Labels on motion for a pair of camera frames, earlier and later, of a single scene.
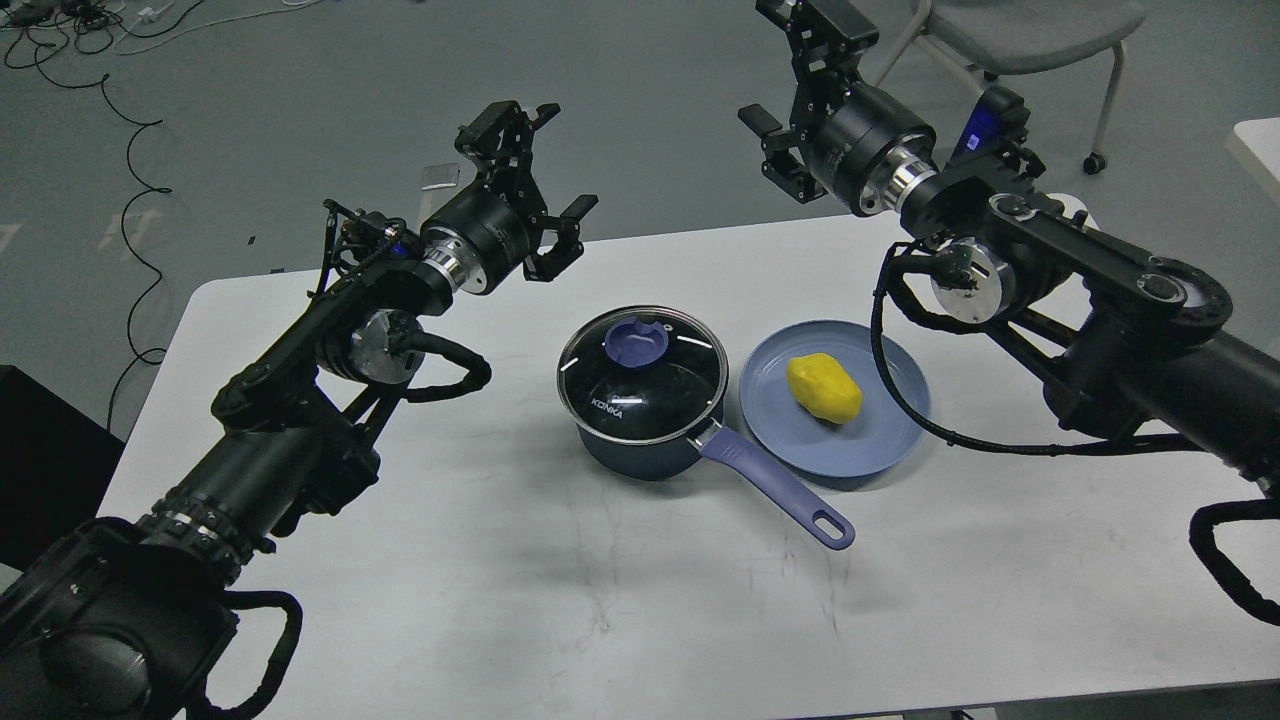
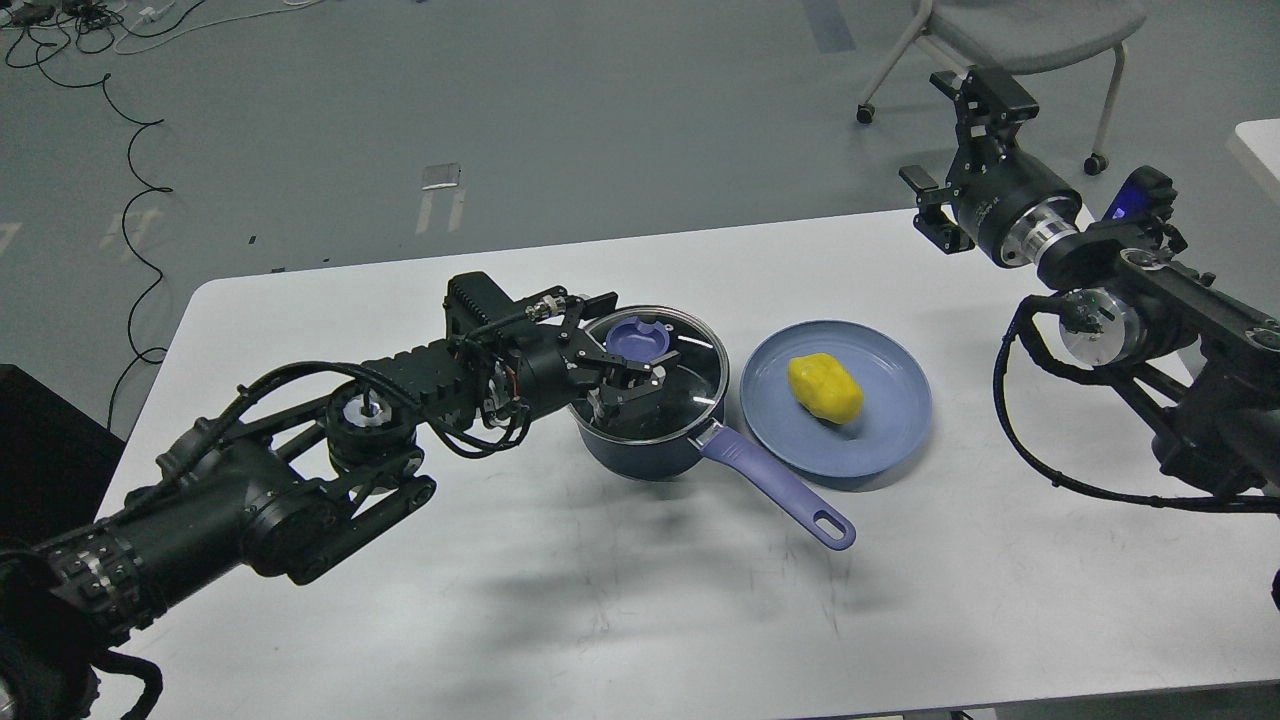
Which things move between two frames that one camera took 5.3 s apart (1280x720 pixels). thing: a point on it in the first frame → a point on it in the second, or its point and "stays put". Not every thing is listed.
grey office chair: [1013, 36] stays put
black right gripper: [861, 140] → [1011, 202]
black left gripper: [481, 238] → [553, 356]
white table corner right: [1262, 137] stays put
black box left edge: [56, 465] stays put
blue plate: [877, 437] stays put
